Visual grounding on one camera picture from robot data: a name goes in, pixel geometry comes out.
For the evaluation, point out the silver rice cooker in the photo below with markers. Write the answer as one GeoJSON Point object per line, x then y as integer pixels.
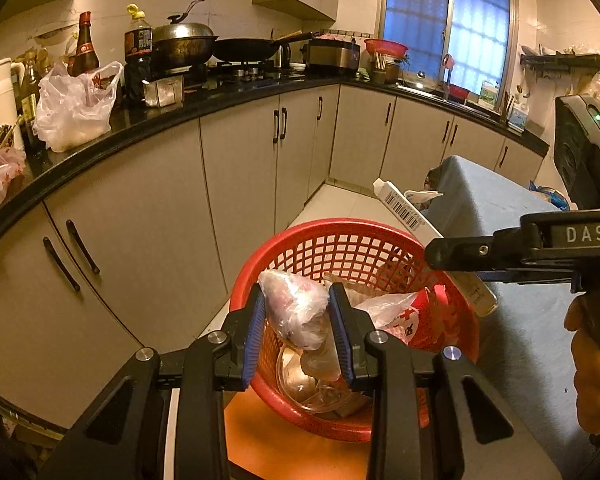
{"type": "Point", "coordinates": [330, 55]}

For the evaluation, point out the chopstick holder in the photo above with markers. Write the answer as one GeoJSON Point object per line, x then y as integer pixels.
{"type": "Point", "coordinates": [379, 70]}

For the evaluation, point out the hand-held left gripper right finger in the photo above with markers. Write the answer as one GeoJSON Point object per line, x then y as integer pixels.
{"type": "Point", "coordinates": [341, 340]}

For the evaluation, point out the white plastic bag red print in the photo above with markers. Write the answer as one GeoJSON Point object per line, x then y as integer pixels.
{"type": "Point", "coordinates": [385, 312]}

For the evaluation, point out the brown sauce bottle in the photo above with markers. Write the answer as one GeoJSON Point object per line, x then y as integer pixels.
{"type": "Point", "coordinates": [84, 45]}

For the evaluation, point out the red bowl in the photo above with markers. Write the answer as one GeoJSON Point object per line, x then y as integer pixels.
{"type": "Point", "coordinates": [458, 92]}

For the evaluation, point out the gas stove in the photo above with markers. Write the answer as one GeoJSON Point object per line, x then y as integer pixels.
{"type": "Point", "coordinates": [255, 70]}

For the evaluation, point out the blue and white carton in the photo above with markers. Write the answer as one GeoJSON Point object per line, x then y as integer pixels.
{"type": "Point", "coordinates": [517, 117]}

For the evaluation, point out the orange stool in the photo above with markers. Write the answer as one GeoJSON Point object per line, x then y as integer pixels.
{"type": "Point", "coordinates": [280, 450]}

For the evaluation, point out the steel kettle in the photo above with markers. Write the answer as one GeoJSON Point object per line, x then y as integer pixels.
{"type": "Point", "coordinates": [286, 55]}

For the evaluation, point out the small metal container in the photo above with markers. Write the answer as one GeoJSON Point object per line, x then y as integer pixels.
{"type": "Point", "coordinates": [164, 92]}

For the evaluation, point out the glass pot lid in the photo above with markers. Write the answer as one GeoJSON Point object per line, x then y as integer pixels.
{"type": "Point", "coordinates": [419, 82]}

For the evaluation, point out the dark bottle yellow cap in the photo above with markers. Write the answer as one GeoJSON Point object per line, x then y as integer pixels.
{"type": "Point", "coordinates": [137, 60]}

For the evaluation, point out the black wall rack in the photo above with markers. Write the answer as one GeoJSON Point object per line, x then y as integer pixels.
{"type": "Point", "coordinates": [560, 60]}

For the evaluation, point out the blue plastic bag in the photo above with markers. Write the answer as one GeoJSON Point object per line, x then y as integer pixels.
{"type": "Point", "coordinates": [550, 197]}

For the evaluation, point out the long white barcode box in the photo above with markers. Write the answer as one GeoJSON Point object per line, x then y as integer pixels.
{"type": "Point", "coordinates": [405, 207]}

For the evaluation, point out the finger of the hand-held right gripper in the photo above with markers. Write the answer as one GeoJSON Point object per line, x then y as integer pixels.
{"type": "Point", "coordinates": [480, 250]}
{"type": "Point", "coordinates": [525, 276]}

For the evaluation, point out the red plastic mesh basket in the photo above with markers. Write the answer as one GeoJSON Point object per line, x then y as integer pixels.
{"type": "Point", "coordinates": [330, 240]}

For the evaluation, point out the red colander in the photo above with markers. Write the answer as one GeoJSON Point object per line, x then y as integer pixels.
{"type": "Point", "coordinates": [385, 47]}

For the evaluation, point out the black frying pan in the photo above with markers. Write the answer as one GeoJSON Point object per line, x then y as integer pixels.
{"type": "Point", "coordinates": [245, 49]}

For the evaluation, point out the black kitchen countertop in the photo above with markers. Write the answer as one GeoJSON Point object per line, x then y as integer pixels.
{"type": "Point", "coordinates": [130, 120]}

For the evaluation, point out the person's right hand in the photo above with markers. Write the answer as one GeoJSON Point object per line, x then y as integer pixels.
{"type": "Point", "coordinates": [590, 375]}

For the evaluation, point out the white kitchen base cabinets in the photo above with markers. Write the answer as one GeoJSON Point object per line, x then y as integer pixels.
{"type": "Point", "coordinates": [155, 200]}

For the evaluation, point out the yellow oil bottle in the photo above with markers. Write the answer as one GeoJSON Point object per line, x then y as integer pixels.
{"type": "Point", "coordinates": [31, 105]}

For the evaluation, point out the detergent bottle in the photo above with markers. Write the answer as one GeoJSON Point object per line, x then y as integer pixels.
{"type": "Point", "coordinates": [489, 95]}

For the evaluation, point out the steel wok with lid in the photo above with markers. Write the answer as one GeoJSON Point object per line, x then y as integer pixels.
{"type": "Point", "coordinates": [182, 42]}

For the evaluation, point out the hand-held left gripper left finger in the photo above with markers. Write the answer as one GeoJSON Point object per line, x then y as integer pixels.
{"type": "Point", "coordinates": [254, 340]}

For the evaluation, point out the clear plastic container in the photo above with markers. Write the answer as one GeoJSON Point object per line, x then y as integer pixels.
{"type": "Point", "coordinates": [310, 392]}

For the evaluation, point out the blue tablecloth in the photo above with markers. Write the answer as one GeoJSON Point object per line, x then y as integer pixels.
{"type": "Point", "coordinates": [520, 340]}

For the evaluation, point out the window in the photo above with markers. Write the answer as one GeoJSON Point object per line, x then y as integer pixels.
{"type": "Point", "coordinates": [480, 35]}

